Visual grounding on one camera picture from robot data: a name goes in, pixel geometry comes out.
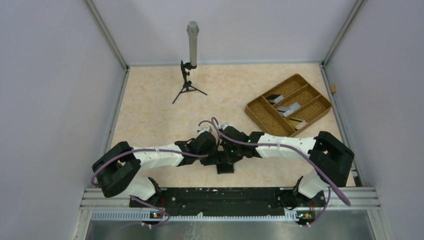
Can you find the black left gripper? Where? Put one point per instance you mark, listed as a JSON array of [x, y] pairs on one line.
[[212, 161]]

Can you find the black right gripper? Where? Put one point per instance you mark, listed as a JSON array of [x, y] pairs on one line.
[[230, 159]]

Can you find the black leather card holder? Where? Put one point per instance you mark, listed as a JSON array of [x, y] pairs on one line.
[[224, 164]]

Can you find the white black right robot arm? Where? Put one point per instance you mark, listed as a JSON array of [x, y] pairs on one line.
[[330, 158]]

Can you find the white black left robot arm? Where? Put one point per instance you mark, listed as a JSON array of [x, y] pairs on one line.
[[117, 171]]

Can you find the silver card stack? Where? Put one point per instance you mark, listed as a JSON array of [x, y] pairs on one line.
[[288, 110]]

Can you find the black card stack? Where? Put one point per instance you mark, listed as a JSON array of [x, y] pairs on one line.
[[274, 98]]

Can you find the gold card stack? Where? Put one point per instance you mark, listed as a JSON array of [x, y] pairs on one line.
[[297, 123]]

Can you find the black mini tripod stand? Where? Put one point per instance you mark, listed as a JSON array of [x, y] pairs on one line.
[[187, 86]]

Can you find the woven wicker divided tray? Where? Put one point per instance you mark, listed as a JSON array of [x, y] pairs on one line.
[[296, 88]]

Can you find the grey microphone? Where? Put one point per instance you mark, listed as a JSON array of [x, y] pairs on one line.
[[193, 32]]

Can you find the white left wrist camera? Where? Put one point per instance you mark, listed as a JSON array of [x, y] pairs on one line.
[[201, 129]]

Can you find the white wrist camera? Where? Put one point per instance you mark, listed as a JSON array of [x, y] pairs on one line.
[[224, 126], [201, 129]]

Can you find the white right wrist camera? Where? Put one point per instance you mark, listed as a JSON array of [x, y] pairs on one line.
[[224, 126]]

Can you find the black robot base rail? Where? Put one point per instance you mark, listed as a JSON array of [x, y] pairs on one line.
[[233, 201]]

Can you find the small wooden wall block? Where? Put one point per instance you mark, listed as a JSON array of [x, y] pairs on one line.
[[332, 88]]

